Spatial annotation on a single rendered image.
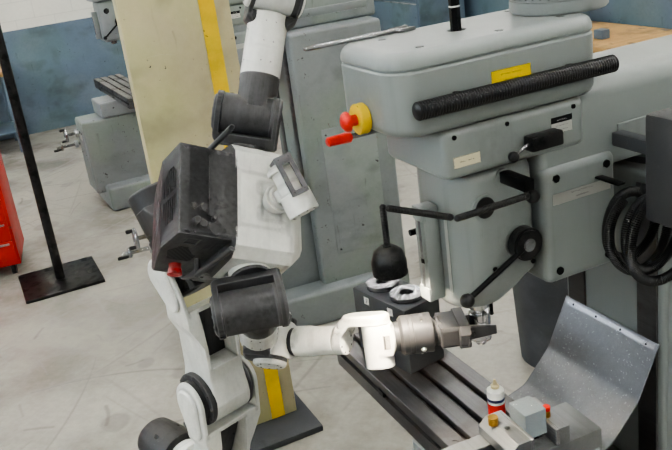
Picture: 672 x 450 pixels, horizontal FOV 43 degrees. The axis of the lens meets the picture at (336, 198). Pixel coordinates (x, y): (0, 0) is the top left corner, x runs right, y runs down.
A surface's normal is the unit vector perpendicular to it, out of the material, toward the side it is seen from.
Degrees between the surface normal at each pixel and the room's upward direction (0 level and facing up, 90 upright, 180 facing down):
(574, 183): 90
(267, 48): 68
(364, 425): 0
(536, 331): 94
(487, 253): 90
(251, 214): 58
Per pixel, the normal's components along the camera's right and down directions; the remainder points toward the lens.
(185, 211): 0.56, -0.35
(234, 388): 0.66, 0.00
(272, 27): 0.30, -0.10
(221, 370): 0.69, 0.24
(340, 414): -0.13, -0.93
